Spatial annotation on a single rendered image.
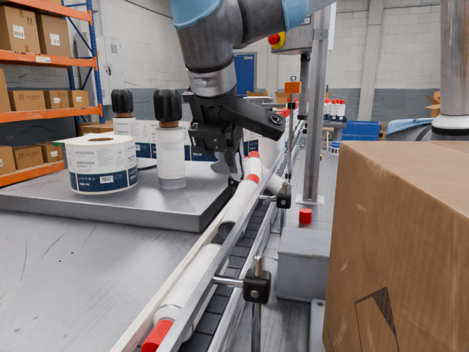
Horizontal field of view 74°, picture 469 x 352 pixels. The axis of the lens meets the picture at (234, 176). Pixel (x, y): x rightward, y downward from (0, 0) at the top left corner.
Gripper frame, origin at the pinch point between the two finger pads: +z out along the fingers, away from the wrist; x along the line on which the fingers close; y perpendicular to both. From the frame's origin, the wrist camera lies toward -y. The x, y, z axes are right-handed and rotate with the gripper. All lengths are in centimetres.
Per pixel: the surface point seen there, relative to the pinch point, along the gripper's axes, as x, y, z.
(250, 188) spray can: -2.4, -1.1, 6.5
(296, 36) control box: -50, -7, -8
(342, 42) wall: -753, -63, 289
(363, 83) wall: -695, -121, 366
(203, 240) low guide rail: 15.6, 3.7, 1.3
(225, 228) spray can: 9.9, 1.6, 5.4
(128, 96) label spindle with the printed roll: -50, 57, 12
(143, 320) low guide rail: 33.3, 3.6, -8.9
